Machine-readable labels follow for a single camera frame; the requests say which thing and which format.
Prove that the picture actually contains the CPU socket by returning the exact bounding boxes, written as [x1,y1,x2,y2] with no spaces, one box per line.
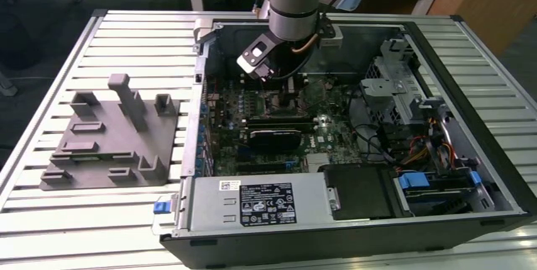
[259,89,307,117]

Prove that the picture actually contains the black graphics card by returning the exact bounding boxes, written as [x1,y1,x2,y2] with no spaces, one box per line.
[246,128,302,153]

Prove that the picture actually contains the silver drive cage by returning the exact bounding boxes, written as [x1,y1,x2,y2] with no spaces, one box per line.
[359,38,427,126]

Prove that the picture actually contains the green motherboard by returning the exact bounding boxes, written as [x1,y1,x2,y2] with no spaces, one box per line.
[199,73,366,179]

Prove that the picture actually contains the silver chipset heatsink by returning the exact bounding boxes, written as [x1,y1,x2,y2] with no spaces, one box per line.
[306,153,336,174]

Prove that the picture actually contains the black expansion slot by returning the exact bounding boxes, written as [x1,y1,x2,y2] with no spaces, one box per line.
[237,163,290,173]

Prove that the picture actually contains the black plastic shroud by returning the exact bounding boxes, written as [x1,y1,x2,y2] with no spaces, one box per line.
[320,162,396,221]

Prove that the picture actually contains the grey parts rack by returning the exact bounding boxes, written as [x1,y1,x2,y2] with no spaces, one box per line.
[37,73,182,191]

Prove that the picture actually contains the hard disk in blue carrier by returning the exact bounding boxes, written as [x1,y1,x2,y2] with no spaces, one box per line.
[395,171,483,216]

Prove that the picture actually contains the silver power supply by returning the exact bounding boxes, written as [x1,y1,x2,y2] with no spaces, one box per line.
[183,174,340,232]

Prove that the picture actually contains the green RAM stick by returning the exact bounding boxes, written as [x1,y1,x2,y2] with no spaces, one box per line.
[70,155,114,162]

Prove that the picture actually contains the black PC case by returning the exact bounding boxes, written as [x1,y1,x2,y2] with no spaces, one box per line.
[157,20,537,267]

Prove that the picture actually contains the grey metal foot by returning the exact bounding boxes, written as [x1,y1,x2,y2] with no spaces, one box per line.
[0,70,18,96]

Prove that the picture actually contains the black camera cable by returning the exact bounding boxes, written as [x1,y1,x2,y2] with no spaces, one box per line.
[271,14,331,81]

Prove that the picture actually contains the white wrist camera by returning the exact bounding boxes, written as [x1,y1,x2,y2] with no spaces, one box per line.
[234,32,280,82]

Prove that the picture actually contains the black cable brass plug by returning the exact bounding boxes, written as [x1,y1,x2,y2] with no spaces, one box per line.
[291,32,319,55]

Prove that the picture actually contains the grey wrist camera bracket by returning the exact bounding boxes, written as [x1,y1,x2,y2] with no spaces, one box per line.
[316,23,343,49]

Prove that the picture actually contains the silver case hinge bracket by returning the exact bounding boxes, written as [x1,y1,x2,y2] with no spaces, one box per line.
[193,19,215,44]

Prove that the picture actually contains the black data cable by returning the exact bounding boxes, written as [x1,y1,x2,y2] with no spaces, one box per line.
[351,123,399,170]

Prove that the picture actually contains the coloured power wires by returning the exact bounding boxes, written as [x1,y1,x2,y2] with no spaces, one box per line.
[402,118,458,170]

